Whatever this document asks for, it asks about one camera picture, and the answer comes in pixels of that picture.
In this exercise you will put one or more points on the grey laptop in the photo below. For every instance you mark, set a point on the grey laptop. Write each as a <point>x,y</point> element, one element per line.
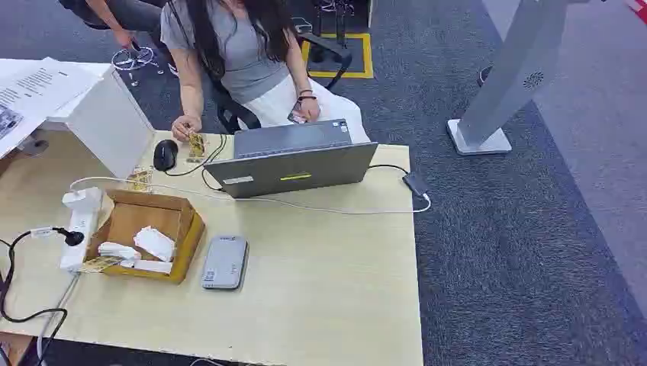
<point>293,172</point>

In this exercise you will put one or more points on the smartphone with patterned case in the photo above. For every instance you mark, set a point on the smartphone with patterned case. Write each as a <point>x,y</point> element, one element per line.
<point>296,116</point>

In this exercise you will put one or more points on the person's left hand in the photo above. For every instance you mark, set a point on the person's left hand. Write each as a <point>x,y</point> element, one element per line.
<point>310,108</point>

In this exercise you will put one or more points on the person's hand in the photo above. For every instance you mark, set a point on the person's hand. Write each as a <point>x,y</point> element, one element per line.
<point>185,126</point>
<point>310,108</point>

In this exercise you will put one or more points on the dark grey adapter hub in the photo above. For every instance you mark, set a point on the dark grey adapter hub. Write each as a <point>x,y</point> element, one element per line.
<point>415,184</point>

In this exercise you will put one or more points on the grey flat power bank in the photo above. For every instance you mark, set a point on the grey flat power bank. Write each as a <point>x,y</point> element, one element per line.
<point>225,262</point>

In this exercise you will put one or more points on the gold card stack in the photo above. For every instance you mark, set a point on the gold card stack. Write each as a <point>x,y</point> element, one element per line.
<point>196,145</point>
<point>140,179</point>

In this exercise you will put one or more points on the seated person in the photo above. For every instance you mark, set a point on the seated person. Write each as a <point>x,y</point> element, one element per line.
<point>247,60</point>

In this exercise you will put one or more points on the person's right hand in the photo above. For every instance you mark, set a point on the person's right hand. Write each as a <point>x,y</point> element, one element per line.
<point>185,126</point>

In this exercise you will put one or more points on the black computer mouse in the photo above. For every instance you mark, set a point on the black computer mouse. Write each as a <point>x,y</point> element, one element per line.
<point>165,154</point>

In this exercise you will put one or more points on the white card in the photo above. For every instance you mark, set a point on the white card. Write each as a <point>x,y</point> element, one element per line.
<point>117,250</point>
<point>155,243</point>
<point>153,266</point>

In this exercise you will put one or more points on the wooden card box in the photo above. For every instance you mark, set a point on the wooden card box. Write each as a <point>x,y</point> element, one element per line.
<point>146,214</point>

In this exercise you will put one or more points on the black round floor object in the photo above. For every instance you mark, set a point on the black round floor object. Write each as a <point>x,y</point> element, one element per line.
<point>482,76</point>

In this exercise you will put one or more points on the grey metal floor stand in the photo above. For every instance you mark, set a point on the grey metal floor stand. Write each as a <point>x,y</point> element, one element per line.
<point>510,70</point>

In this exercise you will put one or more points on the white box cabinet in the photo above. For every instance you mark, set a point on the white box cabinet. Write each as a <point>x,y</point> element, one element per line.
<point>108,126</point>

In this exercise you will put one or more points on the white charger plug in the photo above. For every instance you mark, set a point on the white charger plug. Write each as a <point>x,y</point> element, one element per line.
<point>81,198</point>

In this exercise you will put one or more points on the white power strip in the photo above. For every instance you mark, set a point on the white power strip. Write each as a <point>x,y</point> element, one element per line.
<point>76,247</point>

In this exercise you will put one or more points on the bending person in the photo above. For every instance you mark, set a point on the bending person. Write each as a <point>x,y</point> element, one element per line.
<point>126,15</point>

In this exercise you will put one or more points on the printed paper sheets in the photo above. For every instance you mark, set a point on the printed paper sheets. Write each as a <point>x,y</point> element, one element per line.
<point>35,91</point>

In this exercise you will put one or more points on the red white striped object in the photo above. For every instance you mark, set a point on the red white striped object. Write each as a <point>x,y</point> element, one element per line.
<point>638,9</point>

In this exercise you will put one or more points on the black equipment frame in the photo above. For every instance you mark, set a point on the black equipment frame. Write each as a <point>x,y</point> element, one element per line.
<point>338,15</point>

